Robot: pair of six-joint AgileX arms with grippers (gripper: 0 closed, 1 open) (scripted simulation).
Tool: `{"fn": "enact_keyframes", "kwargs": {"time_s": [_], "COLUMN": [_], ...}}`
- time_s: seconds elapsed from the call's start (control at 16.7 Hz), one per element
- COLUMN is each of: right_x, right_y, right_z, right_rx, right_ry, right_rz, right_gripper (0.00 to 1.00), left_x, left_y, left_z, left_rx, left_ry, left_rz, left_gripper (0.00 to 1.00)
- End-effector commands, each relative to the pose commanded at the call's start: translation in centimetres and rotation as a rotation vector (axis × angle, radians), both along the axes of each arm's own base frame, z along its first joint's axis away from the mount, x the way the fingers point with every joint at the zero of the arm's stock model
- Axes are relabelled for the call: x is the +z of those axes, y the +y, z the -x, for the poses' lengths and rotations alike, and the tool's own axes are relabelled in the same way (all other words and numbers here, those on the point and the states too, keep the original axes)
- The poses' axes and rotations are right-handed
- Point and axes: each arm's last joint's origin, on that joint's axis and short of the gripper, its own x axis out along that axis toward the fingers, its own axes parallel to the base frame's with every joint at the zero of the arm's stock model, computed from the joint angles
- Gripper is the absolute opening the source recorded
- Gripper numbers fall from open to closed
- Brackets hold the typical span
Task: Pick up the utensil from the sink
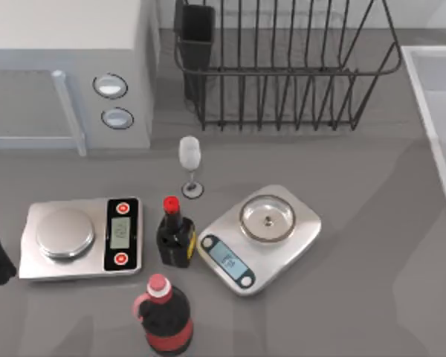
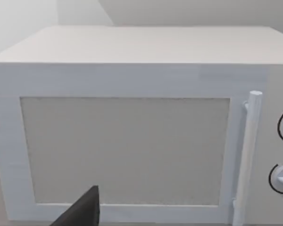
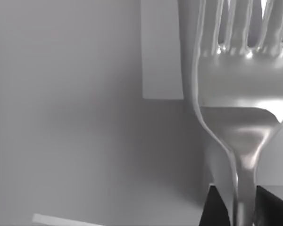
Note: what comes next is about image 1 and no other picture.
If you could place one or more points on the clear wine glass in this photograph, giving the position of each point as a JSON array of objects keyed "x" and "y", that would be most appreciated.
[{"x": 190, "y": 156}]

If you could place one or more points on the silver scale with round dish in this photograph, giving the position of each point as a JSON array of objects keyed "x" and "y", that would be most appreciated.
[{"x": 262, "y": 238}]

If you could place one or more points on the dark bottle with red cap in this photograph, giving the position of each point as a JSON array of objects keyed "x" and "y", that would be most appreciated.
[{"x": 175, "y": 241}]

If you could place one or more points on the small microwave knob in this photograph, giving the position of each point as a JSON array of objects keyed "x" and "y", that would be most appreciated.
[{"x": 117, "y": 118}]

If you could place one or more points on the black cutlery holder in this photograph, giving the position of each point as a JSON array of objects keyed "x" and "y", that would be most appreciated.
[{"x": 195, "y": 41}]

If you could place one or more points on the large microwave knob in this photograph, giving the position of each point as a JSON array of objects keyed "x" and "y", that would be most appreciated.
[{"x": 110, "y": 86}]

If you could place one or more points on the dark jug with pink cap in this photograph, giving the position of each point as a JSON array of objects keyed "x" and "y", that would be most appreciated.
[{"x": 165, "y": 320}]

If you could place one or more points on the silver scale with black panel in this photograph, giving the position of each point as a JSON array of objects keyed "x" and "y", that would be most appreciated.
[{"x": 65, "y": 238}]

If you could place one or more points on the pale microwave oven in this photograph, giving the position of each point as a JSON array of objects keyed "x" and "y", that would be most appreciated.
[{"x": 59, "y": 48}]

